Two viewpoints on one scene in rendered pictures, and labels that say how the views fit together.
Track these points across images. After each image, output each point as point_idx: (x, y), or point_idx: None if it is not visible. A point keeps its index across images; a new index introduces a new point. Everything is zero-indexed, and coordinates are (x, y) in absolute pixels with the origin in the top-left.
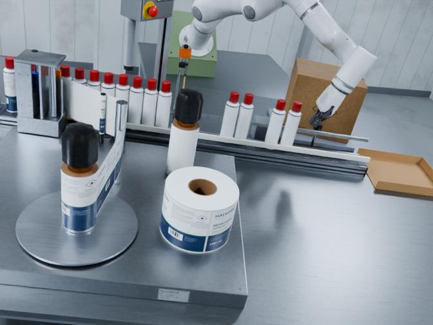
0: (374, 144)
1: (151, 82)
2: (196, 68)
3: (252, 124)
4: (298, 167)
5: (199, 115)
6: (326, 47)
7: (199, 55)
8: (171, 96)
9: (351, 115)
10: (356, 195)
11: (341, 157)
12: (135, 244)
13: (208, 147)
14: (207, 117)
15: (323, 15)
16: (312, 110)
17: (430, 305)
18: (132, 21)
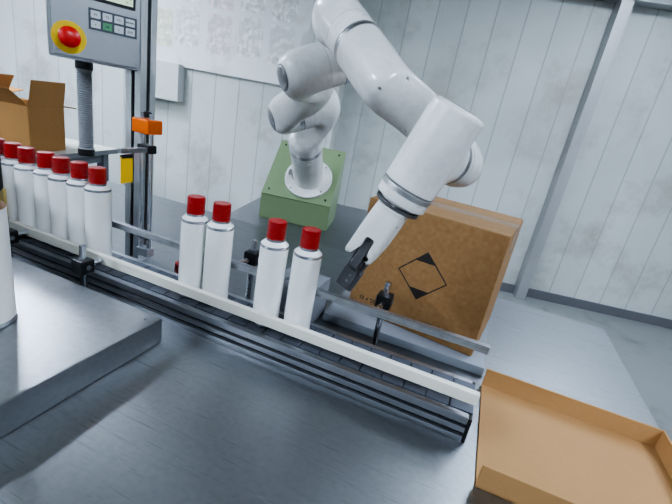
0: (544, 373)
1: (71, 164)
2: (301, 213)
3: (242, 268)
4: (307, 378)
5: None
6: (384, 117)
7: (305, 196)
8: (100, 192)
9: (476, 293)
10: (396, 491)
11: (405, 376)
12: None
13: (145, 297)
14: (171, 245)
15: (368, 40)
16: (398, 273)
17: None
18: (80, 73)
